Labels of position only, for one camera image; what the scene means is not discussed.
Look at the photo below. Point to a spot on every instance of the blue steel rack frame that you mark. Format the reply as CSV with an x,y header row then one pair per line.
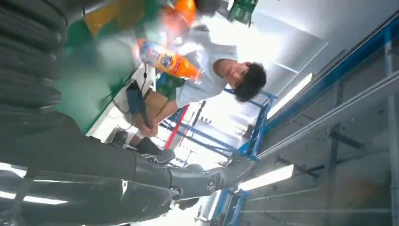
x,y
258,124

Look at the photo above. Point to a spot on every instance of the yellow plastic sheet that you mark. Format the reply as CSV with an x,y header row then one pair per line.
x,y
106,17

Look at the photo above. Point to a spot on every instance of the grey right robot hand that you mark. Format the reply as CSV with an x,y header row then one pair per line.
x,y
81,187

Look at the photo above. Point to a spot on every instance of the green table mat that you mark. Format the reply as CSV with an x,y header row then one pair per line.
x,y
84,90

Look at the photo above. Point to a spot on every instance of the ceiling light strip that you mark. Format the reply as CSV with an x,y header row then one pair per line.
x,y
291,93
268,177

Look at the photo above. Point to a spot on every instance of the green plastic crate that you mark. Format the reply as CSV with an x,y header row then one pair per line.
x,y
242,11

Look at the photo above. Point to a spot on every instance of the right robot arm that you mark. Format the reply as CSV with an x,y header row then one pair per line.
x,y
28,56

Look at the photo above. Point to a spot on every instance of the person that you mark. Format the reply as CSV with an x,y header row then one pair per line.
x,y
205,68

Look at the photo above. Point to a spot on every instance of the grey overhead rail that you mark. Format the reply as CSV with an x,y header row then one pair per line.
x,y
336,113

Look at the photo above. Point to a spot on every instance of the dark blue tablet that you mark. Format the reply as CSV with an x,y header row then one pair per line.
x,y
136,101

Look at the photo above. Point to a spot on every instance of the blue overhead steel beam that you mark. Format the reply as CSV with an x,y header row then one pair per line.
x,y
343,65

